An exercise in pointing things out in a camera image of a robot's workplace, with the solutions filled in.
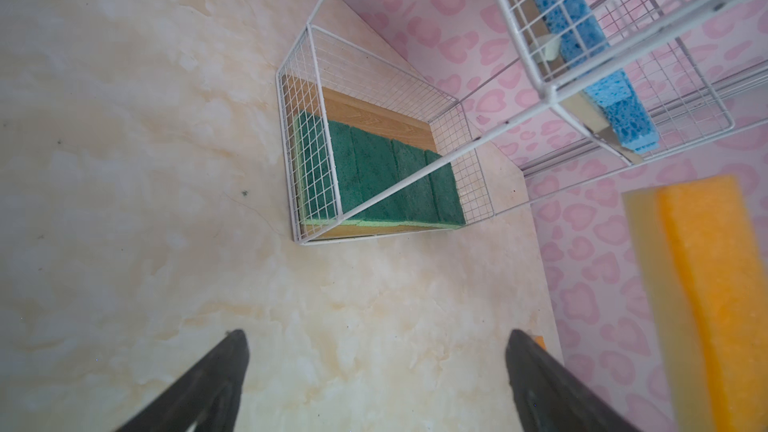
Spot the white wire wooden shelf rack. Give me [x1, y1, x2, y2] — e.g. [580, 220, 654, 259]
[276, 0, 753, 245]

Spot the blue sponge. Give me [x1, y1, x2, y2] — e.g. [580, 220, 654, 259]
[534, 0, 609, 66]
[584, 70, 660, 154]

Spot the orange sponge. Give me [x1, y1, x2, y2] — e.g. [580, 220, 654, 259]
[531, 335, 547, 350]
[623, 175, 767, 431]

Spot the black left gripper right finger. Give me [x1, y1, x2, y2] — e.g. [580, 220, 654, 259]
[505, 329, 638, 432]

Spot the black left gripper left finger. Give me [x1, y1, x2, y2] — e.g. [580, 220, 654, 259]
[119, 329, 250, 431]

